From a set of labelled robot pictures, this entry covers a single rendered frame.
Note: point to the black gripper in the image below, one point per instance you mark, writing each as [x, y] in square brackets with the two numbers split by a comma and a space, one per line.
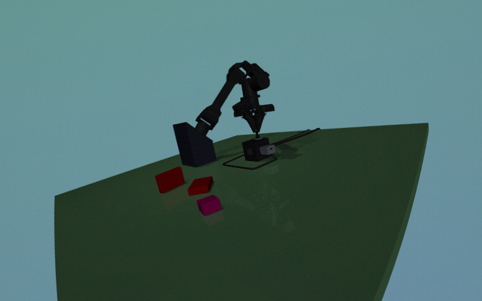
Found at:
[255, 121]

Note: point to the magenta cube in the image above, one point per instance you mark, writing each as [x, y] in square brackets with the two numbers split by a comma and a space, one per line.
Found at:
[209, 204]

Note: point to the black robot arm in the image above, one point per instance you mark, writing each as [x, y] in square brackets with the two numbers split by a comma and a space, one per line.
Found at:
[259, 80]

